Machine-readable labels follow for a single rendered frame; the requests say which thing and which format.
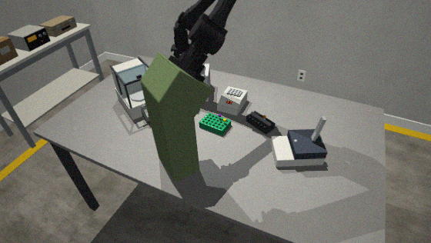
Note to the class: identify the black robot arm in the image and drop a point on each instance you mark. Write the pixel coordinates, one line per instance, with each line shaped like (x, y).
(203, 29)

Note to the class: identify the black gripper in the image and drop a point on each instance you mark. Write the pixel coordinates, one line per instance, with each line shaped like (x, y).
(179, 46)

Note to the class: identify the green tube rack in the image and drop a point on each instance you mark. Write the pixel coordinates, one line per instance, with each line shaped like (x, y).
(212, 123)

